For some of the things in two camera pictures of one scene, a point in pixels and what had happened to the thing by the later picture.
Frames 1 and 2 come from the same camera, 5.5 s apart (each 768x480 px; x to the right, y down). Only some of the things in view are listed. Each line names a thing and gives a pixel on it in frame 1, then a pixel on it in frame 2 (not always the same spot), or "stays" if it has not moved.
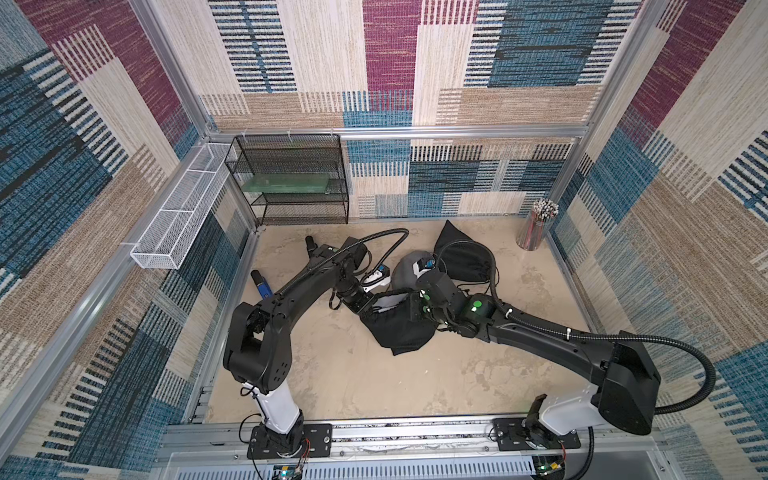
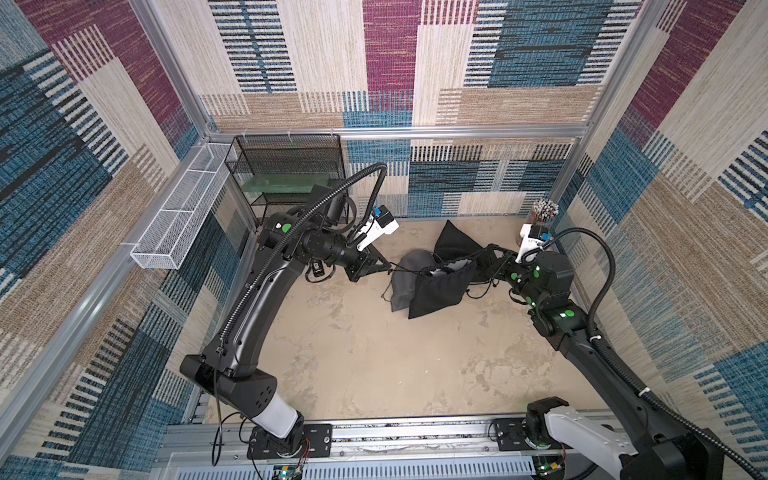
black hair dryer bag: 461,257 stays
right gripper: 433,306 → 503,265
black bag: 397,329 → 432,292
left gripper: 370,300 → 368,264
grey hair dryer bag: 403,273 stays
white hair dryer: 386,305 → 457,265
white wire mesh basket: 164,241 stays
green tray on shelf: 287,183 stays
